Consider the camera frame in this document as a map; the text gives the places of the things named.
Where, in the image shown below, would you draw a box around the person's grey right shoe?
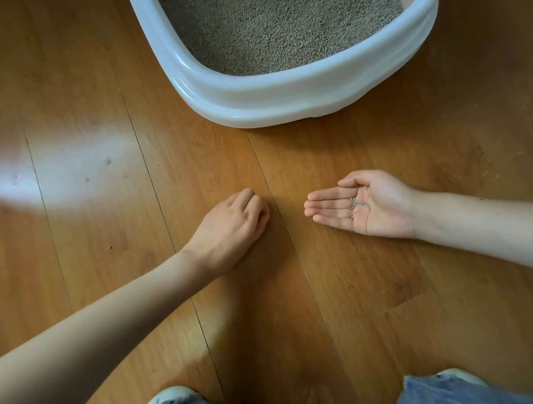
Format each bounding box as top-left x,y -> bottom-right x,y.
435,364 -> 489,393

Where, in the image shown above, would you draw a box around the person's right forearm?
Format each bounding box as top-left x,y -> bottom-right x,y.
408,178 -> 533,305

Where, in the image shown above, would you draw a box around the person's left hand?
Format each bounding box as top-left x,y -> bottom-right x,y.
176,185 -> 278,280

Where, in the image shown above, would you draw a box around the litter grains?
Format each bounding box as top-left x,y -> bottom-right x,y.
347,194 -> 374,221

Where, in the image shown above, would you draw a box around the white oval litter box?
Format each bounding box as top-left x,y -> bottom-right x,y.
124,0 -> 464,143

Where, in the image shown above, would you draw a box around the grey cat litter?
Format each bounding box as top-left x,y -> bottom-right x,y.
152,0 -> 410,88

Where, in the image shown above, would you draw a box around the person's right hand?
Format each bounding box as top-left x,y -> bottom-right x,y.
300,163 -> 427,253

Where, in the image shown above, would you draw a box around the person's left forearm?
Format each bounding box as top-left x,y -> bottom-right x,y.
0,247 -> 229,404

